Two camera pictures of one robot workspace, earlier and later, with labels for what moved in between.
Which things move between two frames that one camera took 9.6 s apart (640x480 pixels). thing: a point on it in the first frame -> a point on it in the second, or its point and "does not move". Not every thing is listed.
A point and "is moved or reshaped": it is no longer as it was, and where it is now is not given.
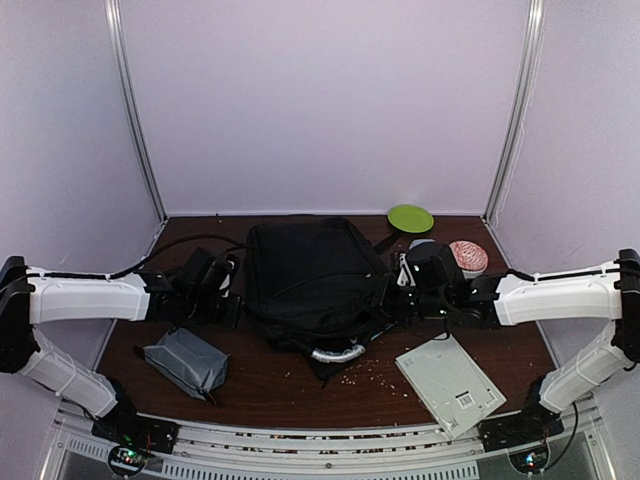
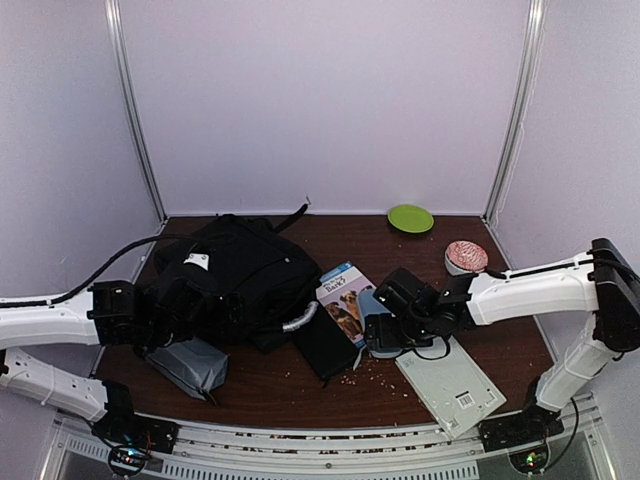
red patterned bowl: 470,258 does not move
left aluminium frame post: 114,23 does not move
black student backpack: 316,284 is moved or reshaped
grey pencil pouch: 189,362 does not move
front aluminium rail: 72,452 does not move
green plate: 410,218 does not move
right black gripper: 386,293 -> 386,340
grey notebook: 451,386 does not move
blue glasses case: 416,242 -> 368,304
